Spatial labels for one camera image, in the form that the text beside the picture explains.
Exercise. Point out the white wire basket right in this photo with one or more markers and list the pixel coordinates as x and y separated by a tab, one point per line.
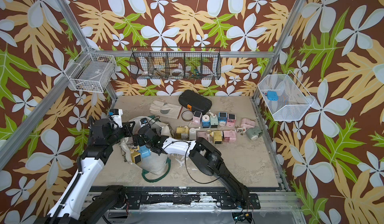
294	98

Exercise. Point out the black hard case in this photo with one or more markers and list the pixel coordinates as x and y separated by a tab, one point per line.
194	102

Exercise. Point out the blue pencil sharpener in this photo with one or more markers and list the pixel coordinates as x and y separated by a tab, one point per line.
206	121
222	118

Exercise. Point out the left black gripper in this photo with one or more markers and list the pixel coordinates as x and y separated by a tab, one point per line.
128	128

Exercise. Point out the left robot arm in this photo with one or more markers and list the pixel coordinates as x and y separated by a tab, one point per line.
69	209

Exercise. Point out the white wire basket left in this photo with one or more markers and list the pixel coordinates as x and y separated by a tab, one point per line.
91	71

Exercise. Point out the green pencil sharpener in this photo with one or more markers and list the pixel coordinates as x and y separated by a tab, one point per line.
214	121

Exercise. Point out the cream tote bag green handles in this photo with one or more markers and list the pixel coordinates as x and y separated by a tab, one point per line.
155	167

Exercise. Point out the blue object in basket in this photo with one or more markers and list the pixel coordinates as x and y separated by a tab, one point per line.
272	96

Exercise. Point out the white pencil sharpener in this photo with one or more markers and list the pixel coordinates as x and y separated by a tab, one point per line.
193	133

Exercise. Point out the cream work glove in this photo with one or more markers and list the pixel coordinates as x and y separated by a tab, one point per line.
166	110

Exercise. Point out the small yellow sharpener in bag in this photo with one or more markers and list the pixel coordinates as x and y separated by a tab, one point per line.
136	157

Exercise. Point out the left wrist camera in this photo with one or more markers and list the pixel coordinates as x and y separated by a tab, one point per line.
104	128

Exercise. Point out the white wire basket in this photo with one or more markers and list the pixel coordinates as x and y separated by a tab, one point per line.
294	98
91	71

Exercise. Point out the white tape roll in basket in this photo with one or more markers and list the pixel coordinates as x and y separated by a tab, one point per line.
177	72

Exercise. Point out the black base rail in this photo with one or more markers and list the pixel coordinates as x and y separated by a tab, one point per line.
216	196

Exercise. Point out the brown tape roll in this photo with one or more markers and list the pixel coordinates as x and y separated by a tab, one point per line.
187	116

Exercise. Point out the black wire basket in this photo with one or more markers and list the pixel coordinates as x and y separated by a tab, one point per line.
198	63

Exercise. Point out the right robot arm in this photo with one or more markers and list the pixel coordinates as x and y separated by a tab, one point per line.
203	154

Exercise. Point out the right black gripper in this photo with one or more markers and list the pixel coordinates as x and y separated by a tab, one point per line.
140	139

